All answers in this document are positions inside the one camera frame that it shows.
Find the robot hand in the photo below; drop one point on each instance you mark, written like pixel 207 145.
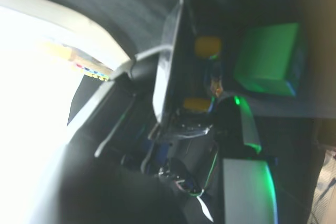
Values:
pixel 118 197

